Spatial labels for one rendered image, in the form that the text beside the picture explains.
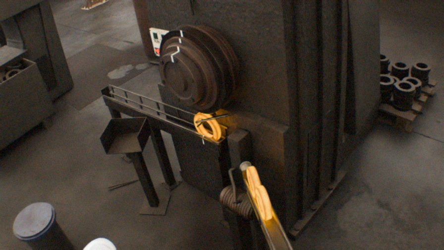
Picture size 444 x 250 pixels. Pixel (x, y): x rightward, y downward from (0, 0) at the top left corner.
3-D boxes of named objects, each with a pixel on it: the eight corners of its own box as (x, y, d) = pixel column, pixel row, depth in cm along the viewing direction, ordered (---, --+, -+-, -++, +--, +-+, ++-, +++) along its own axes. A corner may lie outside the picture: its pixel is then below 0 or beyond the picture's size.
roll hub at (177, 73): (172, 93, 197) (160, 46, 181) (208, 107, 180) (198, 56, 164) (164, 97, 194) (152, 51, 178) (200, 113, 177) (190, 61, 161)
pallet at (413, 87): (299, 93, 360) (297, 53, 334) (337, 61, 403) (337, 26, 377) (409, 134, 285) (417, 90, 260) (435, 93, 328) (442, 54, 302)
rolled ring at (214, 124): (214, 120, 194) (218, 117, 196) (191, 109, 205) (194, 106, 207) (219, 147, 205) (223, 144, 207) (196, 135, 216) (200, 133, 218)
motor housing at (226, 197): (241, 235, 232) (232, 178, 201) (268, 251, 219) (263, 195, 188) (228, 248, 225) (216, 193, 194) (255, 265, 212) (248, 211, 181)
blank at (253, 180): (251, 159, 176) (244, 161, 175) (260, 178, 162) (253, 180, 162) (254, 184, 183) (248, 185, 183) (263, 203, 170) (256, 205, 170)
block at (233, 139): (244, 159, 209) (239, 125, 195) (254, 164, 204) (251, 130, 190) (231, 170, 203) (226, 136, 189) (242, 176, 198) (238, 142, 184)
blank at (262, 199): (260, 178, 162) (253, 180, 162) (271, 200, 149) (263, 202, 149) (263, 203, 170) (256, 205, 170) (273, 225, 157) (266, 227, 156)
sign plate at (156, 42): (157, 53, 222) (151, 27, 212) (185, 61, 207) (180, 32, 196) (155, 55, 221) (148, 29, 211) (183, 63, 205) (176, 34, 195)
